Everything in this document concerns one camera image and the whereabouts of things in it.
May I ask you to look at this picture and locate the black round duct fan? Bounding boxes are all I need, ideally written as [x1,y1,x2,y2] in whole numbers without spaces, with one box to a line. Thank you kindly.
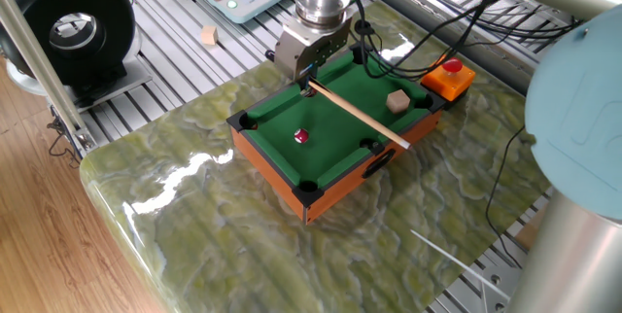
[0,0,155,113]

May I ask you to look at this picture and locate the mini green felt pool table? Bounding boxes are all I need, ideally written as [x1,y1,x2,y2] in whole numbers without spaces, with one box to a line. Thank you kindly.
[225,39,447,226]

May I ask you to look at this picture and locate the silver Schunk gripper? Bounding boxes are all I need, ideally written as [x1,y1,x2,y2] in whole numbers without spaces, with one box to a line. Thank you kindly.
[273,14,353,95]

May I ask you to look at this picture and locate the black cable bundle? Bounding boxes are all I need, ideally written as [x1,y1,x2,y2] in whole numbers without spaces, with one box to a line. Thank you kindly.
[347,0,582,81]

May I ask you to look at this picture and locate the silver bracket plate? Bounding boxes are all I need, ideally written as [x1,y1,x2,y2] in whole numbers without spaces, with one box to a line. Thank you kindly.
[480,266,519,313]

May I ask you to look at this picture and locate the beige wooden cube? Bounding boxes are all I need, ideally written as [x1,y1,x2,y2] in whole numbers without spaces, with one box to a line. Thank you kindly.
[385,88,412,116]

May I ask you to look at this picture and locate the long thin black cable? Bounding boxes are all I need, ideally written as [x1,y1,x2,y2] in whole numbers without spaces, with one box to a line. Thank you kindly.
[484,123,527,270]

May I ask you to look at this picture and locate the orange box red push button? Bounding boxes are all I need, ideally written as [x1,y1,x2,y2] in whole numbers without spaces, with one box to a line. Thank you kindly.
[420,54,477,110]

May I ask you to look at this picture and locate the green marble slab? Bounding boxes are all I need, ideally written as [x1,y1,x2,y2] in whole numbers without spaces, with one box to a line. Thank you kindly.
[79,0,555,313]

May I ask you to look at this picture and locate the aluminium frame post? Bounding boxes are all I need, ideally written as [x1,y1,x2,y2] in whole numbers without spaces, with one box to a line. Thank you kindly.
[0,0,98,157]

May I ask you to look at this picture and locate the grey aluminium rail beam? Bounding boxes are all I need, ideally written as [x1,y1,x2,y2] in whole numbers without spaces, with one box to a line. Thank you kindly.
[373,0,536,95]

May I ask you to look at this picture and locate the wooden pool cue black butt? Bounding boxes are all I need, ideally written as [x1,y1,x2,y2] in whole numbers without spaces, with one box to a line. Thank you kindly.
[264,50,412,151]

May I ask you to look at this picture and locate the thin white stick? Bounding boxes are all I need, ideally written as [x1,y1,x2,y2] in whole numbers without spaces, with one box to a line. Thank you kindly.
[409,227,511,301]

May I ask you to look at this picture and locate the large wooden block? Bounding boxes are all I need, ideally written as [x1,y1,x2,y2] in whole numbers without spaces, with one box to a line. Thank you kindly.
[513,210,541,251]

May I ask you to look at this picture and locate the small light wooden cube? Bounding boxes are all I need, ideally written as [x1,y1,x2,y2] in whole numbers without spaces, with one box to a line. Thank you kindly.
[200,24,220,47]

